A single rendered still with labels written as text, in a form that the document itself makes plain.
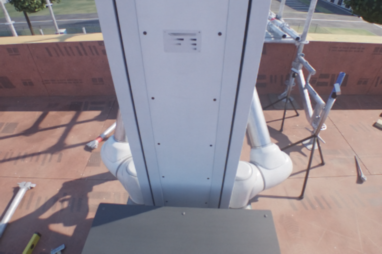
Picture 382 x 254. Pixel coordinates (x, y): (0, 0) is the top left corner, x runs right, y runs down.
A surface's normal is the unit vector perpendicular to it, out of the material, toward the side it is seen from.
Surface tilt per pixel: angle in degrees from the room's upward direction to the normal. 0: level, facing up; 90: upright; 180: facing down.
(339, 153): 0
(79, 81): 90
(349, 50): 90
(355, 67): 90
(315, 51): 90
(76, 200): 0
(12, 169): 0
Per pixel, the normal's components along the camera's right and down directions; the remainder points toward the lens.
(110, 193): 0.00, -0.79
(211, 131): -0.04, 0.61
